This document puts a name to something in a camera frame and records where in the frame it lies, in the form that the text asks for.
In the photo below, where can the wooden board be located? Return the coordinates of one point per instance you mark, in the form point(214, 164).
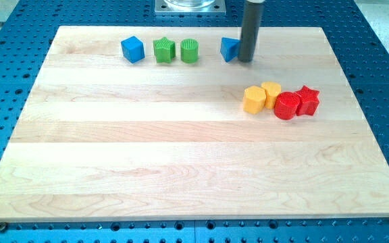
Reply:
point(103, 139)

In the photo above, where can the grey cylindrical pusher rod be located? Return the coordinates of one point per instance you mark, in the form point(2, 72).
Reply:
point(251, 20)

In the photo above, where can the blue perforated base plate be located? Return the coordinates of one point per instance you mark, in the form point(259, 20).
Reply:
point(29, 30)

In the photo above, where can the green star block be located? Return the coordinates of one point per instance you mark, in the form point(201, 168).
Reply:
point(164, 50)

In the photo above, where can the red cylinder block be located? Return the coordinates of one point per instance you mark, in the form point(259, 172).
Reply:
point(286, 105)

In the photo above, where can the red star block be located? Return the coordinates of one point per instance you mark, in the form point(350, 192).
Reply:
point(308, 101)

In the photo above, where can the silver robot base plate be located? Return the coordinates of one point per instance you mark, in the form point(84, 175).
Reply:
point(170, 7)

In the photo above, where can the blue cube block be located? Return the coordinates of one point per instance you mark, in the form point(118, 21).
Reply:
point(133, 49)

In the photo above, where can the blue triangle block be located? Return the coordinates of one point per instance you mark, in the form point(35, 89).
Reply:
point(229, 48)

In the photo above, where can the yellow hexagon block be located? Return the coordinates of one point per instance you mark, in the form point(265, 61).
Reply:
point(254, 99)

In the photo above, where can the yellow rounded block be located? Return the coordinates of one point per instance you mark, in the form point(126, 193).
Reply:
point(272, 90)

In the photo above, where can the green cylinder block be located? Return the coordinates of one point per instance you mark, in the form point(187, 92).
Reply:
point(189, 48)

